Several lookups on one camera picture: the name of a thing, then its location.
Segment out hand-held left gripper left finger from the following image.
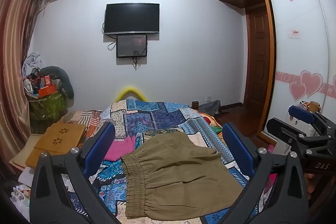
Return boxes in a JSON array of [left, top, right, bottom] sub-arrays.
[[30, 122, 126, 224]]

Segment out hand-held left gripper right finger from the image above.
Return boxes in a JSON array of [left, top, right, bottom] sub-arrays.
[[201, 122, 309, 224]]

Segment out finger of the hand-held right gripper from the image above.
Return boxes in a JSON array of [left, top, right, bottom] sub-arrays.
[[288, 105, 336, 135], [266, 117, 307, 147]]

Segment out olive green pants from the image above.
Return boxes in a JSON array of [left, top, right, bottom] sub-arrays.
[[121, 132, 243, 220]]

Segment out person's right hand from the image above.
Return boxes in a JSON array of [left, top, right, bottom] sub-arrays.
[[304, 173, 319, 201]]

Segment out pink cloth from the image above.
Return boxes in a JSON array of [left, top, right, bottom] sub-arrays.
[[105, 136, 137, 161]]

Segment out orange striped cloth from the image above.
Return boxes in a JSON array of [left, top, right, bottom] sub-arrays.
[[62, 110, 104, 135]]

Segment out orange fleece blanket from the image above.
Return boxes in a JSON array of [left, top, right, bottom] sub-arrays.
[[202, 114, 223, 135]]

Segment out wooden lap desk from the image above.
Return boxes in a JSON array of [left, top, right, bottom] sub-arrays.
[[25, 123, 87, 168]]

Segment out grey bag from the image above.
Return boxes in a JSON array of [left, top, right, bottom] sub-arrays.
[[198, 100, 221, 117]]

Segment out blue patchwork blanket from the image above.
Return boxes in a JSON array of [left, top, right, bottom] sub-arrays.
[[66, 98, 265, 224]]

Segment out green fabric hamper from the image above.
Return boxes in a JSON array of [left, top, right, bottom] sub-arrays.
[[28, 91, 67, 134]]

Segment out brown wooden door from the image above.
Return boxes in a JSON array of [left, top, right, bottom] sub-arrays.
[[243, 4, 273, 114]]

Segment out grey neck pillow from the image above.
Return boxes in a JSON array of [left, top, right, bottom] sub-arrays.
[[39, 66, 75, 100]]

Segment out orange box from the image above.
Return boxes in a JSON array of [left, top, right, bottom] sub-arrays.
[[38, 85, 57, 98]]

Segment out pile of papers and boxes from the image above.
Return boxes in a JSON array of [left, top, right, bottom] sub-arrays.
[[10, 169, 34, 214]]

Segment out grey crumpled cloth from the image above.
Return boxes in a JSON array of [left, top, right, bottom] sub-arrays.
[[22, 52, 42, 77]]

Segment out brown striped curtain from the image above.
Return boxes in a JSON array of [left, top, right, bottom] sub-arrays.
[[0, 0, 49, 174]]

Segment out black monitor cable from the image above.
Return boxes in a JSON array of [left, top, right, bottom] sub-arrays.
[[132, 56, 143, 71]]

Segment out small black wall monitor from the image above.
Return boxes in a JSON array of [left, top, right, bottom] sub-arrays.
[[117, 34, 147, 58]]

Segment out black wall television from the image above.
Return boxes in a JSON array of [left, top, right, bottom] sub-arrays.
[[104, 3, 160, 35]]

